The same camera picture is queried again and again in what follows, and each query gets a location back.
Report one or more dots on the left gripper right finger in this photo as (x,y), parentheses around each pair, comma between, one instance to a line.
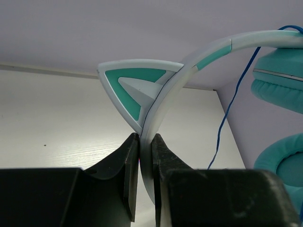
(186,197)

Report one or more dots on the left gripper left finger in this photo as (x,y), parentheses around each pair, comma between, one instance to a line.
(103,195)

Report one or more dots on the teal cat-ear headphones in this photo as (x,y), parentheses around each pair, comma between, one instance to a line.
(142,89)

